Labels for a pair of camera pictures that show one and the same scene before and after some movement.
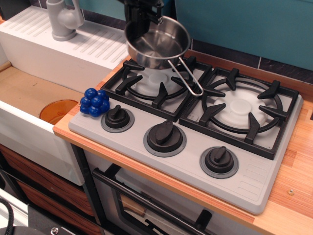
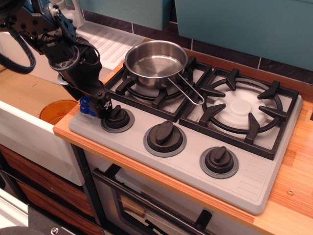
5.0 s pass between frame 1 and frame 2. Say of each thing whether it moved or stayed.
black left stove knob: stayed
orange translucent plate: stayed
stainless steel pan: moved
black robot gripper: moved
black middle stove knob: stayed
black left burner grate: stayed
